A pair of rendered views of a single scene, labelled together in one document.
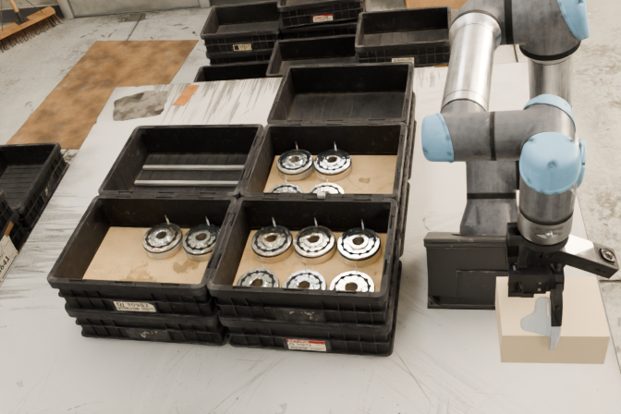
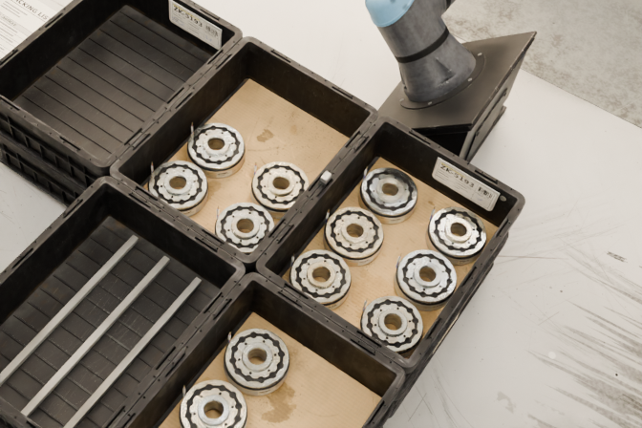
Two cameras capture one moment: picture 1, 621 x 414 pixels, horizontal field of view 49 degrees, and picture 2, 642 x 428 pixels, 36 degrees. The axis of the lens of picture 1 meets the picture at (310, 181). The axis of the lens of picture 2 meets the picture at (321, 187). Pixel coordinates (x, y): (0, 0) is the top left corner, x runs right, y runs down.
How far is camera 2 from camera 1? 1.49 m
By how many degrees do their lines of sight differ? 54
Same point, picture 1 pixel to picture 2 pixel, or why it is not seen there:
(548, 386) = (587, 161)
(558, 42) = not seen: outside the picture
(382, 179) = (278, 119)
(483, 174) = (425, 22)
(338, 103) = (70, 82)
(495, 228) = (468, 66)
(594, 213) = not seen: hidden behind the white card
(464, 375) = (544, 215)
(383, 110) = (137, 49)
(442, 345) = not seen: hidden behind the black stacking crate
